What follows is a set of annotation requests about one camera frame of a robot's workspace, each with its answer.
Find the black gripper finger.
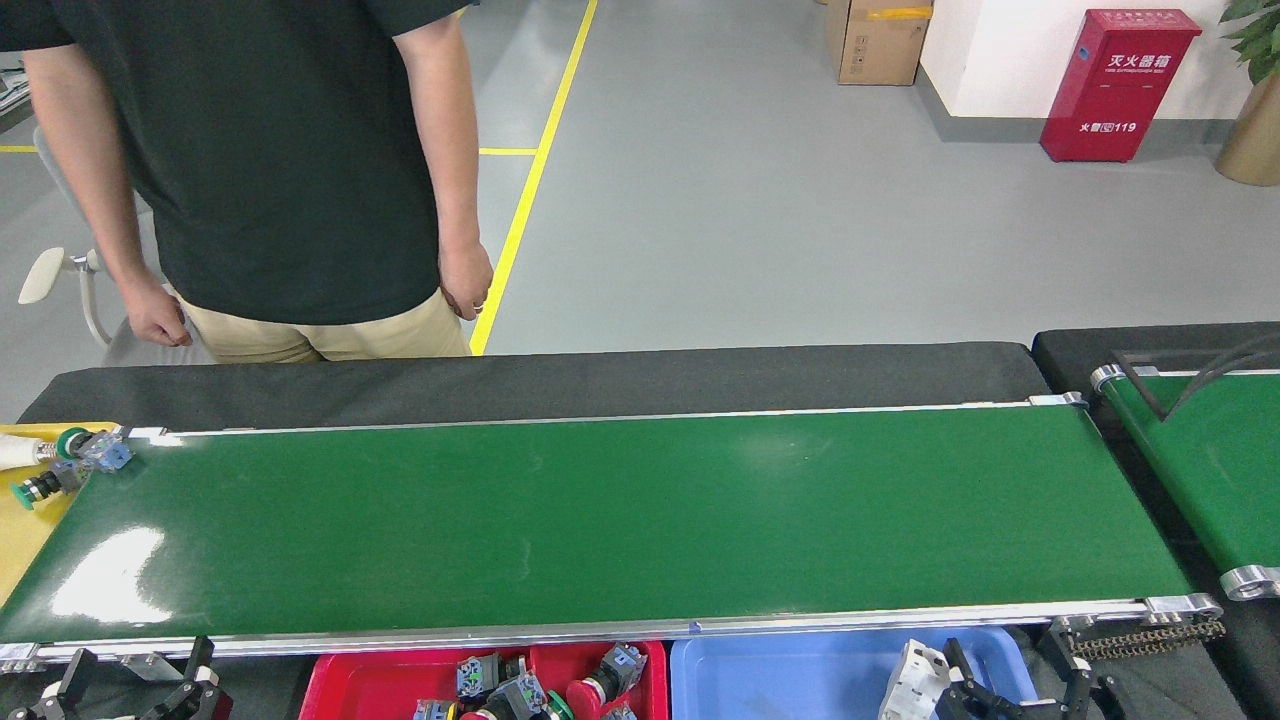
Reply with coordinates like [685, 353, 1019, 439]
[1035, 625, 1128, 720]
[30, 647, 101, 720]
[935, 637, 1011, 720]
[140, 636, 234, 720]

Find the white circuit breaker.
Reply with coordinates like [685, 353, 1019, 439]
[878, 640, 953, 720]

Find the yellow plastic tray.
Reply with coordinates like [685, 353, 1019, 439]
[0, 421, 121, 606]

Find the red plastic tray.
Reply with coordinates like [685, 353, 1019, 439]
[298, 640, 669, 720]

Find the blue plastic tray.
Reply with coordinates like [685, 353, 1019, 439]
[670, 627, 1038, 720]

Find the narrow green conveyor belt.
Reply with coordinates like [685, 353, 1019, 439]
[1090, 362, 1280, 601]

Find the long green conveyor belt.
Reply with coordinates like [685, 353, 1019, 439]
[0, 392, 1226, 673]

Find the person's right hand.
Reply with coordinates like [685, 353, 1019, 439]
[117, 272, 194, 350]

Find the person's left hand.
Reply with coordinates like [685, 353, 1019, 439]
[437, 238, 496, 322]

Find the white light bulb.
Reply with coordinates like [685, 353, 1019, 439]
[0, 432, 61, 471]

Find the grey padded armchair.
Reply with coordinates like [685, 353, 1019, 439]
[18, 125, 216, 366]

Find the person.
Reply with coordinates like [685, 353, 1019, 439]
[0, 0, 496, 364]

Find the potted plant gold pot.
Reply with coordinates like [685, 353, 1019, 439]
[1215, 0, 1280, 187]

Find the red fire extinguisher box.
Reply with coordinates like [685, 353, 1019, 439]
[1040, 8, 1203, 163]

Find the brown cardboard box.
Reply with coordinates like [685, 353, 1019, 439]
[826, 0, 934, 86]

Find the conveyor drive chain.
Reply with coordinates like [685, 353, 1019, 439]
[1060, 618, 1229, 661]

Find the black cable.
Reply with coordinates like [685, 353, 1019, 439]
[1110, 335, 1280, 421]

